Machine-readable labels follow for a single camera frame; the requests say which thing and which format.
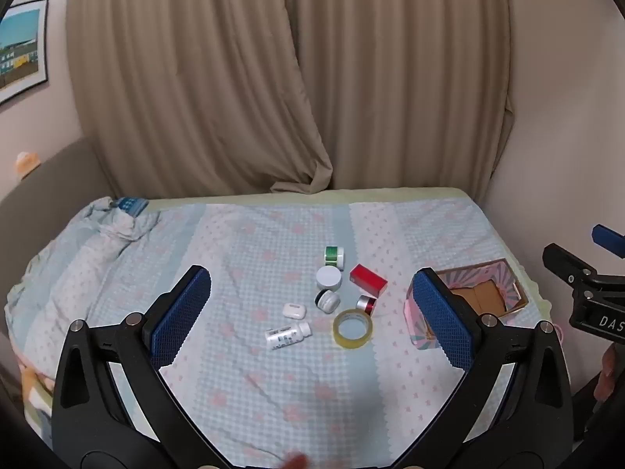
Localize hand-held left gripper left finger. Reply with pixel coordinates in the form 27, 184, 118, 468
51, 265, 230, 469

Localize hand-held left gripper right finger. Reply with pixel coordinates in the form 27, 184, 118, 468
391, 268, 574, 469

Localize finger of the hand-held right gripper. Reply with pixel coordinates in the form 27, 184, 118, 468
592, 225, 625, 259
543, 243, 597, 288

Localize pink patterned cardboard box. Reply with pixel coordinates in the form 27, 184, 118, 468
404, 257, 529, 353

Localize red rectangular box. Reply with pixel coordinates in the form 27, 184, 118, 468
350, 264, 389, 299

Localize white labelled bottle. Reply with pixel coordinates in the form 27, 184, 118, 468
265, 321, 312, 351

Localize white round jar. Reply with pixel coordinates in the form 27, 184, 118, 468
316, 266, 344, 292

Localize person's right hand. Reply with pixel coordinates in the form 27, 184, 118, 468
596, 344, 619, 401

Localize small black and white jar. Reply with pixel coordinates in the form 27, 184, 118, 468
314, 289, 341, 314

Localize light blue floral blanket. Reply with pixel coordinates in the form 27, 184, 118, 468
5, 195, 538, 469

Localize blue printed packet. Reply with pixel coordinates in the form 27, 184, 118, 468
116, 196, 149, 218

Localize pale green bed sheet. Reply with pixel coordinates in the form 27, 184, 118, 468
146, 186, 555, 338

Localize small orange object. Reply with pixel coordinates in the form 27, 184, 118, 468
14, 151, 41, 177

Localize beige curtain panel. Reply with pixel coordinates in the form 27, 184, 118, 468
280, 0, 516, 193
66, 0, 335, 201

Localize framed wall picture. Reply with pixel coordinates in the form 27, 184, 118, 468
0, 0, 50, 106

